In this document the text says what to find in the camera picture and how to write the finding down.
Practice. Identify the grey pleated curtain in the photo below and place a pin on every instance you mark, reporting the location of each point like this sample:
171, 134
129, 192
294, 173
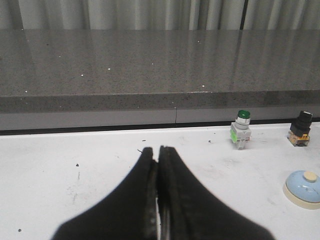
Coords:
160, 14

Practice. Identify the grey stone counter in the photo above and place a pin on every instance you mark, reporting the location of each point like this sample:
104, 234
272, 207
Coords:
56, 79

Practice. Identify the black selector switch module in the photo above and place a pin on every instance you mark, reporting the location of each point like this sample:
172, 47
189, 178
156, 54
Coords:
299, 130

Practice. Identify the green pushbutton switch module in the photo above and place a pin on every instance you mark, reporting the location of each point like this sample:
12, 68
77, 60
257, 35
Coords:
240, 131

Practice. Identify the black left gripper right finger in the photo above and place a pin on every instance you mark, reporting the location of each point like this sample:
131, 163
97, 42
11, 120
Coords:
188, 211

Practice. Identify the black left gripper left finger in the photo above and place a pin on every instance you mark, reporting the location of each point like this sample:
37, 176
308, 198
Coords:
129, 212

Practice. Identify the blue and cream desk bell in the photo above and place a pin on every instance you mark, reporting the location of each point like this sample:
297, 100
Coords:
303, 189

